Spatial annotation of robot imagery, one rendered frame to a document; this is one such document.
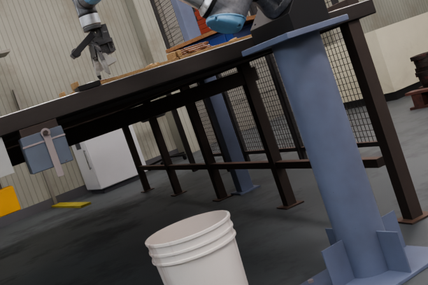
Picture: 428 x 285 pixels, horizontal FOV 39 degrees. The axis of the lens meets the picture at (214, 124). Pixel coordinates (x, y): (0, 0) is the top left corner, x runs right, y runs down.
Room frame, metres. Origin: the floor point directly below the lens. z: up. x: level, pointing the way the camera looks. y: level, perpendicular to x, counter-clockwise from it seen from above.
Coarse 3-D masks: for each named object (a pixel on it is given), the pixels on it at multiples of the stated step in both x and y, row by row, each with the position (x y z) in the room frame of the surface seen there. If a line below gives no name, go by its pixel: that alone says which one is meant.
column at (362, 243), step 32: (288, 32) 1.89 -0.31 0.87; (288, 64) 2.01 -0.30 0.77; (320, 64) 2.00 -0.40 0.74; (288, 96) 2.07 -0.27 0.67; (320, 96) 1.99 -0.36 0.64; (320, 128) 1.99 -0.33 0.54; (320, 160) 2.01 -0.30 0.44; (352, 160) 2.00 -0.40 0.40; (320, 192) 2.07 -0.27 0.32; (352, 192) 1.99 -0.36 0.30; (352, 224) 1.99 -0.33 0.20; (384, 224) 2.13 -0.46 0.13; (352, 256) 2.01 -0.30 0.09; (384, 256) 2.00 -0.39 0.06; (416, 256) 2.03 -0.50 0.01
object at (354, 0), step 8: (344, 0) 2.55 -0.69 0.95; (352, 0) 2.55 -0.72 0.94; (328, 8) 2.66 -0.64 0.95; (336, 8) 2.61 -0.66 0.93; (320, 32) 2.77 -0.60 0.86; (240, 64) 3.59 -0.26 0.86; (200, 80) 4.21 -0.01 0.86; (176, 88) 4.67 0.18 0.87; (160, 96) 5.08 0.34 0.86; (136, 104) 5.79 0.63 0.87
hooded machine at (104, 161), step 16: (80, 144) 7.43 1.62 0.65; (96, 144) 7.34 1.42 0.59; (112, 144) 7.44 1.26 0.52; (80, 160) 7.62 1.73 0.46; (96, 160) 7.31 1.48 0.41; (112, 160) 7.41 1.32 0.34; (128, 160) 7.50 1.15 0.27; (144, 160) 7.60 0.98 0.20; (96, 176) 7.30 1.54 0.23; (112, 176) 7.37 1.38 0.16; (128, 176) 7.47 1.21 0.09; (96, 192) 7.61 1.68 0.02
